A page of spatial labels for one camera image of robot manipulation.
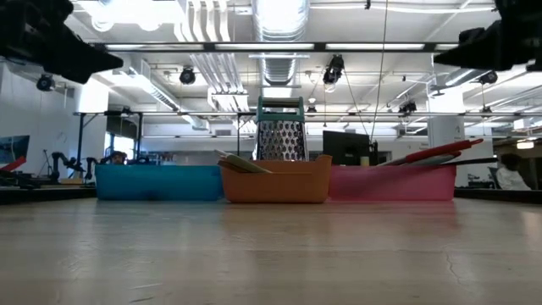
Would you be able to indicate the black ceiling spotlight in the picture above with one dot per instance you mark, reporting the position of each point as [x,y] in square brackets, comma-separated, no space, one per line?
[407,108]
[44,82]
[187,75]
[488,78]

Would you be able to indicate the black computer monitor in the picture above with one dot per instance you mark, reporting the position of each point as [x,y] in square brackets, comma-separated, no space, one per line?
[345,148]

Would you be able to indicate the black overhead frame beam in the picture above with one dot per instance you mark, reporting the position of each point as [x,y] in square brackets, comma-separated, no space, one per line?
[319,46]

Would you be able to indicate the yellow cup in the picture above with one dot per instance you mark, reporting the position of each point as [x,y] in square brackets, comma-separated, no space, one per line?
[364,161]

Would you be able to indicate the blue plastic bin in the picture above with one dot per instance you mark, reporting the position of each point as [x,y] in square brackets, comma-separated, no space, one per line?
[161,182]

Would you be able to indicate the red background object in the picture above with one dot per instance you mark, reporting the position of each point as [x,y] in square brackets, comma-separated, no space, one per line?
[14,164]

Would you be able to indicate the silver ventilation duct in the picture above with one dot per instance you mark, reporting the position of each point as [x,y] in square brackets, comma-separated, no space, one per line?
[279,25]

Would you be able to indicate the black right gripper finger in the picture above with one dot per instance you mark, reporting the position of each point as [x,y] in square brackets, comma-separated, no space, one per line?
[478,57]

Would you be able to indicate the blue-grey silicone spoon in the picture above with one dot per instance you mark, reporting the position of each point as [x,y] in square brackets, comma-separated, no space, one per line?
[423,160]

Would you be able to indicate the red spoon steel shaft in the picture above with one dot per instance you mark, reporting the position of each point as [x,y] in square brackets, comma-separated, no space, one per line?
[440,149]

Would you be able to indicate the person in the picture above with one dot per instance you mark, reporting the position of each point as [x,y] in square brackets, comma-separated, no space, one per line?
[510,175]
[117,157]

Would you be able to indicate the teal metal box grater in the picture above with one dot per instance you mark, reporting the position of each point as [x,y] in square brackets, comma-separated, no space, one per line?
[279,140]

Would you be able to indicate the blue wall screen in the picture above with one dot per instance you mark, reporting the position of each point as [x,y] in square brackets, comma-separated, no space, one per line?
[14,148]

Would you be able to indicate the pink plastic bin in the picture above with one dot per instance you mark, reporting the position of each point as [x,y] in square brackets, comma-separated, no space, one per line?
[394,182]

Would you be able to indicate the white pillar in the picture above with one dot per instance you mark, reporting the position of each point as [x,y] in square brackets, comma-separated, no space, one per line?
[446,127]

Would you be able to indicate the orange plastic bin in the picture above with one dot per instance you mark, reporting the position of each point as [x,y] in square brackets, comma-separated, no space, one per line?
[275,182]

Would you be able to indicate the black background robot arms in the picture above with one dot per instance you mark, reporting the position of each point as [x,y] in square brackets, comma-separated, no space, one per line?
[68,163]

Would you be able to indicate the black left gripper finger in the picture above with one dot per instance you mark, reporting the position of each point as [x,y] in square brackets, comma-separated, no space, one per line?
[80,63]

